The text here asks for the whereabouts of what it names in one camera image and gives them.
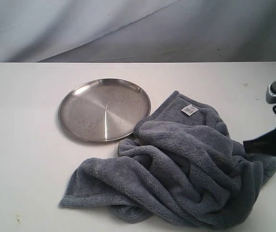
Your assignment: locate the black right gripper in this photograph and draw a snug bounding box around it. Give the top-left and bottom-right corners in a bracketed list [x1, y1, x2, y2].
[243, 128, 276, 157]

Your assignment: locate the grey-blue fleece towel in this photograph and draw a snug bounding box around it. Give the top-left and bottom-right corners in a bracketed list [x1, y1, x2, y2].
[59, 91, 276, 230]

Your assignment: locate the round stainless steel plate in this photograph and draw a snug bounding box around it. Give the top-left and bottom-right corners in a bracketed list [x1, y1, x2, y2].
[58, 78, 151, 143]

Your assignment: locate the grey backdrop cloth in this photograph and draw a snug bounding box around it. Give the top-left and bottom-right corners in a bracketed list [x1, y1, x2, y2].
[0, 0, 276, 62]

